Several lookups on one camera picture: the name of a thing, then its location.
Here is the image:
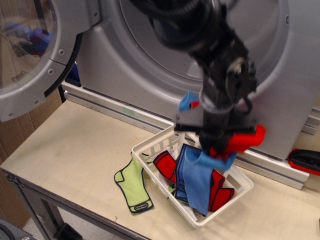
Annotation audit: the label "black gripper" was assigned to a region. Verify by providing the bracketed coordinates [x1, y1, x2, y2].
[172, 94, 261, 153]

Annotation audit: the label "red and blue felt garment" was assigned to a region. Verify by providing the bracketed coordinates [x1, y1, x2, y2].
[177, 90, 267, 172]

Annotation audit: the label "blue felt pants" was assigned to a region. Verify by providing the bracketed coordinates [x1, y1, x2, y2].
[175, 143, 214, 217]

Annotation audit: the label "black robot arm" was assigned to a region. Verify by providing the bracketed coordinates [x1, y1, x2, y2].
[133, 0, 266, 155]

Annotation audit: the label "grey laundry machine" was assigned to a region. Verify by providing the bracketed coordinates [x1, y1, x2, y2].
[76, 0, 320, 159]

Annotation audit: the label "round machine door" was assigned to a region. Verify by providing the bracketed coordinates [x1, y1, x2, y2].
[0, 0, 101, 122]

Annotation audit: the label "white felt garment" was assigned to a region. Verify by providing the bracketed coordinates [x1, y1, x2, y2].
[165, 144, 183, 161]

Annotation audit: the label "white plastic basket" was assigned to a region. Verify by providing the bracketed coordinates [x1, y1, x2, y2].
[132, 126, 254, 229]

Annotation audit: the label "red and black tool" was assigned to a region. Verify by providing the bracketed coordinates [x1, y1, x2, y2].
[287, 148, 320, 176]

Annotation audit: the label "green felt sock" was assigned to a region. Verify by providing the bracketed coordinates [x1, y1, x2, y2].
[113, 153, 154, 214]

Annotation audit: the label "aluminium frame rail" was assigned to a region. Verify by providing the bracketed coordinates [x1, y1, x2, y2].
[61, 81, 310, 190]

